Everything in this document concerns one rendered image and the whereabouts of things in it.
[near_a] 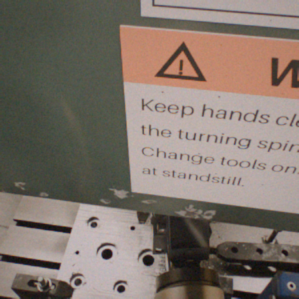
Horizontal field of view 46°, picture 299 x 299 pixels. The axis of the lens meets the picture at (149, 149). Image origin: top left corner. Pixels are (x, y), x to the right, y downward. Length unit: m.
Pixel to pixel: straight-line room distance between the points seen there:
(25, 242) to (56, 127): 0.85
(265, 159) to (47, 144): 0.11
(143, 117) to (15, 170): 0.10
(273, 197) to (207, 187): 0.03
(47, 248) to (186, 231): 0.65
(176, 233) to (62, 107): 0.25
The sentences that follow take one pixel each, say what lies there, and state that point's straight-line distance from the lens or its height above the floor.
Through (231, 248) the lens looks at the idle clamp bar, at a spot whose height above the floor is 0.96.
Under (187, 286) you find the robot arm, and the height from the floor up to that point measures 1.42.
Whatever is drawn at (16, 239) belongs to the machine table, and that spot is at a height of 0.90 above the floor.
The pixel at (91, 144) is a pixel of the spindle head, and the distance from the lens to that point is 0.18.
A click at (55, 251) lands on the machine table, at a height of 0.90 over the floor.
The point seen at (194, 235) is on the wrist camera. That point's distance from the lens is 0.39.
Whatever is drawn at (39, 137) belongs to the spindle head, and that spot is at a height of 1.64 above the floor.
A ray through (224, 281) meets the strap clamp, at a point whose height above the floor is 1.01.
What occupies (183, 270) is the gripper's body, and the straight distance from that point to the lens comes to 0.38.
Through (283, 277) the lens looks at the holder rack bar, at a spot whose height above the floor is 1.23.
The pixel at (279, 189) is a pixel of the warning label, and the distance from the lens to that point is 0.19.
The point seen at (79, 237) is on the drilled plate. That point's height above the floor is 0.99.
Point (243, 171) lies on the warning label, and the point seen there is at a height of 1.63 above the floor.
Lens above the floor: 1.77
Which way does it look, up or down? 51 degrees down
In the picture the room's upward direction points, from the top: straight up
